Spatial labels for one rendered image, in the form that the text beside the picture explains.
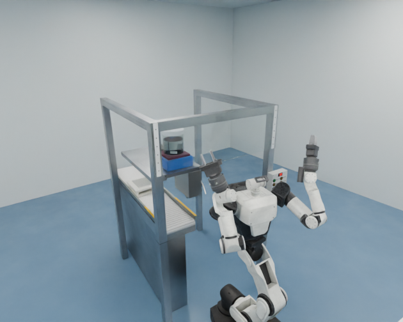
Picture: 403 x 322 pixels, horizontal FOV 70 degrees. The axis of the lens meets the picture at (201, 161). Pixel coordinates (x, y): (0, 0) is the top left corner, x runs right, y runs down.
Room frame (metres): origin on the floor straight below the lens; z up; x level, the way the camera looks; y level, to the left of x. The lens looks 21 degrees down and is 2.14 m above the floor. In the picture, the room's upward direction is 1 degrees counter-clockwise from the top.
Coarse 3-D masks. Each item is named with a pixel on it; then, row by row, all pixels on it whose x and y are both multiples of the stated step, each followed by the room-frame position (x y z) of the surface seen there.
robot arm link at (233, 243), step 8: (232, 216) 1.31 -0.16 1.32; (224, 224) 1.29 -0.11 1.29; (232, 224) 1.28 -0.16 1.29; (224, 232) 1.27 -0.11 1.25; (232, 232) 1.25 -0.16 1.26; (224, 240) 1.26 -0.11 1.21; (232, 240) 1.24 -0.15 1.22; (240, 240) 1.25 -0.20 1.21; (232, 248) 1.23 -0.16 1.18; (240, 248) 1.24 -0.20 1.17
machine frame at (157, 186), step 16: (208, 96) 2.88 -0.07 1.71; (224, 96) 2.65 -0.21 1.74; (128, 112) 1.96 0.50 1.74; (144, 128) 1.72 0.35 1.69; (112, 144) 2.59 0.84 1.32; (112, 160) 2.58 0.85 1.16; (272, 160) 2.16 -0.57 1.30; (112, 176) 2.57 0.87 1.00; (160, 176) 1.65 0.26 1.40; (160, 192) 1.65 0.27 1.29; (160, 208) 1.64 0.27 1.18; (160, 224) 1.64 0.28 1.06; (160, 240) 1.63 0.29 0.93; (128, 256) 2.60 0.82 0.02; (160, 256) 1.63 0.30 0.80; (160, 272) 1.65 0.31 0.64; (160, 288) 1.67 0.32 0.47
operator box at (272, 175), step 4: (268, 172) 2.13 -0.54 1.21; (272, 172) 2.13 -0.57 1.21; (276, 172) 2.13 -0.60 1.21; (280, 172) 2.13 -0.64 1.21; (284, 172) 2.16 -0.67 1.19; (268, 176) 2.13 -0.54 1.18; (272, 176) 2.09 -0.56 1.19; (276, 176) 2.11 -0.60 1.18; (280, 176) 2.14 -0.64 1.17; (284, 176) 2.16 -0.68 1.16; (272, 180) 2.09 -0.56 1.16; (276, 180) 2.11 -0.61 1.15; (280, 180) 2.14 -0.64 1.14; (284, 180) 2.16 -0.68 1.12; (268, 184) 2.12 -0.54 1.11; (272, 184) 2.09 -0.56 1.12; (268, 188) 2.12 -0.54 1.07
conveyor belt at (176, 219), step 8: (128, 168) 2.92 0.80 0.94; (120, 176) 2.70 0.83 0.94; (128, 176) 2.69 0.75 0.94; (136, 176) 2.69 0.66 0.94; (144, 176) 2.69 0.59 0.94; (144, 200) 2.19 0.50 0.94; (152, 200) 2.19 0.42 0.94; (168, 200) 2.19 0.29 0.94; (152, 208) 2.05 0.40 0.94; (168, 208) 2.05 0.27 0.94; (176, 208) 2.05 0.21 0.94; (168, 216) 1.93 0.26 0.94; (176, 216) 1.93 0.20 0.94; (184, 216) 1.93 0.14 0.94; (168, 224) 1.82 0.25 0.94; (176, 224) 1.82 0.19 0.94; (184, 224) 1.83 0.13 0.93; (192, 224) 1.85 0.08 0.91; (168, 232) 1.75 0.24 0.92
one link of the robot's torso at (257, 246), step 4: (260, 236) 1.61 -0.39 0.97; (244, 240) 1.58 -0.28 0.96; (248, 240) 1.57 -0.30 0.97; (252, 240) 1.57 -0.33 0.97; (256, 240) 1.57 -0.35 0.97; (260, 240) 1.57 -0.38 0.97; (264, 240) 1.59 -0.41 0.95; (248, 244) 1.55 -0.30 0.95; (252, 244) 1.53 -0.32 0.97; (256, 244) 1.55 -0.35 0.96; (260, 244) 1.57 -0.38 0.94; (256, 248) 1.55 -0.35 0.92; (260, 248) 1.58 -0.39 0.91; (252, 252) 1.55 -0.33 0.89; (256, 252) 1.55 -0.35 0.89; (260, 252) 1.58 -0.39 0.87; (252, 256) 1.54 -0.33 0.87; (256, 256) 1.56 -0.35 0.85; (260, 256) 1.58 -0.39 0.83; (256, 260) 1.56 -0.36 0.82
